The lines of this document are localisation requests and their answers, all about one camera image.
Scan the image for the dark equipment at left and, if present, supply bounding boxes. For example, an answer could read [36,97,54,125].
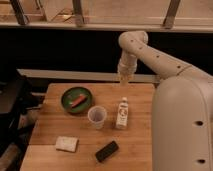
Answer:
[0,75,41,157]

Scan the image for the grey metal shelf rail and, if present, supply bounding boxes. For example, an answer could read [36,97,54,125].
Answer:
[18,69,160,83]

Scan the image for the orange carrot piece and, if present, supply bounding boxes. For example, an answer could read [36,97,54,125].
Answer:
[71,94,87,108]

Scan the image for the white plastic bottle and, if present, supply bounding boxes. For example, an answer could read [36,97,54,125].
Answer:
[116,97,129,129]

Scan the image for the clear plastic cup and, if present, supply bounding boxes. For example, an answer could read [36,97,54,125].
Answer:
[87,106,107,129]

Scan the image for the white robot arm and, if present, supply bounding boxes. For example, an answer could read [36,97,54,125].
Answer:
[118,31,213,171]

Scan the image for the beige sponge block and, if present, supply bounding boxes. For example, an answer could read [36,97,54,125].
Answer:
[55,136,78,152]

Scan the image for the black rectangular remote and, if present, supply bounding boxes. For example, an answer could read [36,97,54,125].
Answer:
[95,141,119,162]

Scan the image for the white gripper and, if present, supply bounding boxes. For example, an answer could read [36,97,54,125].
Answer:
[117,53,137,86]

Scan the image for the green round plate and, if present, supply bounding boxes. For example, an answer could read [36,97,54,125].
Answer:
[61,87,93,114]

